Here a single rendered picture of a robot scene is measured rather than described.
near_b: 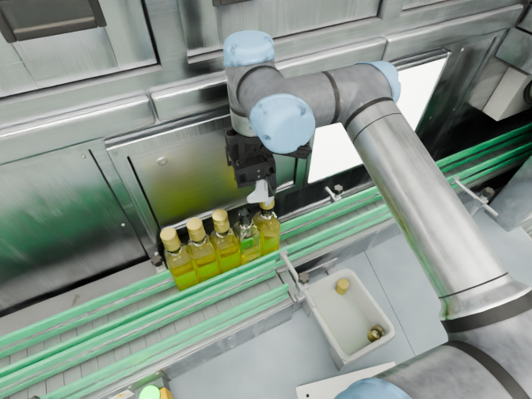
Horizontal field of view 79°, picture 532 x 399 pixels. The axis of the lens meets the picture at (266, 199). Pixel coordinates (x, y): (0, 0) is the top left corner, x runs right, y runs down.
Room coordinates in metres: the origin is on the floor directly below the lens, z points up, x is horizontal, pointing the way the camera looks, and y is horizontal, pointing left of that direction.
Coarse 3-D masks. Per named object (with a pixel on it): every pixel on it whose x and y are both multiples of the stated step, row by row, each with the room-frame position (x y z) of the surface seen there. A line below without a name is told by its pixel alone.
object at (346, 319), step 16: (336, 272) 0.45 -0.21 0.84; (352, 272) 0.45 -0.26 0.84; (320, 288) 0.42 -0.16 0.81; (352, 288) 0.42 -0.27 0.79; (320, 304) 0.38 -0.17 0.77; (336, 304) 0.38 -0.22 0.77; (352, 304) 0.38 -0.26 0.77; (368, 304) 0.37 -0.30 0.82; (320, 320) 0.31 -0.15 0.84; (336, 320) 0.34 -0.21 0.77; (352, 320) 0.34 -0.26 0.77; (368, 320) 0.34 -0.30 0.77; (384, 320) 0.31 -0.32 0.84; (336, 336) 0.29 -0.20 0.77; (352, 336) 0.29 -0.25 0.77; (384, 336) 0.27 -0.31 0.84; (352, 352) 0.25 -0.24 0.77
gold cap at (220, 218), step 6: (216, 210) 0.44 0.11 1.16; (222, 210) 0.44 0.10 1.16; (216, 216) 0.42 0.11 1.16; (222, 216) 0.42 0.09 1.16; (216, 222) 0.41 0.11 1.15; (222, 222) 0.41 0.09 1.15; (228, 222) 0.43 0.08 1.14; (216, 228) 0.41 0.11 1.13; (222, 228) 0.41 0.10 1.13; (228, 228) 0.42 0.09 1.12
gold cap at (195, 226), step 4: (188, 220) 0.41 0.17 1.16; (192, 220) 0.41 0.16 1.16; (196, 220) 0.41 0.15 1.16; (200, 220) 0.41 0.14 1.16; (188, 224) 0.40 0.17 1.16; (192, 224) 0.40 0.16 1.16; (196, 224) 0.40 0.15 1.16; (200, 224) 0.40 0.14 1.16; (188, 228) 0.39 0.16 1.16; (192, 228) 0.39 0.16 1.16; (196, 228) 0.39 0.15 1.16; (200, 228) 0.40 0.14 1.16; (188, 232) 0.39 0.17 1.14; (192, 232) 0.39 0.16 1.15; (196, 232) 0.39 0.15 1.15; (200, 232) 0.39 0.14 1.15; (204, 232) 0.41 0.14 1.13; (192, 236) 0.39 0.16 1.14; (196, 236) 0.39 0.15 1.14; (200, 236) 0.39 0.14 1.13; (204, 236) 0.40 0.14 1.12; (192, 240) 0.39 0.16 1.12; (196, 240) 0.39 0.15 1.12; (200, 240) 0.39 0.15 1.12
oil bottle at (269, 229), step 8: (256, 216) 0.48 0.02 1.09; (272, 216) 0.48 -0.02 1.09; (256, 224) 0.47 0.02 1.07; (264, 224) 0.46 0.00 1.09; (272, 224) 0.46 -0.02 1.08; (264, 232) 0.45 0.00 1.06; (272, 232) 0.46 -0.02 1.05; (264, 240) 0.45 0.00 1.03; (272, 240) 0.46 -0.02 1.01; (264, 248) 0.45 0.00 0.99; (272, 248) 0.46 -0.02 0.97
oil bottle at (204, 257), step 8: (208, 240) 0.41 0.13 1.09; (192, 248) 0.39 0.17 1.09; (200, 248) 0.39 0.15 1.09; (208, 248) 0.39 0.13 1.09; (192, 256) 0.37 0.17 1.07; (200, 256) 0.38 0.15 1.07; (208, 256) 0.38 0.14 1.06; (216, 256) 0.39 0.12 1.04; (200, 264) 0.37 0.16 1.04; (208, 264) 0.38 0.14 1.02; (216, 264) 0.39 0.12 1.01; (200, 272) 0.37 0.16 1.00; (208, 272) 0.38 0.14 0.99; (216, 272) 0.39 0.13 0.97; (200, 280) 0.37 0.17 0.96
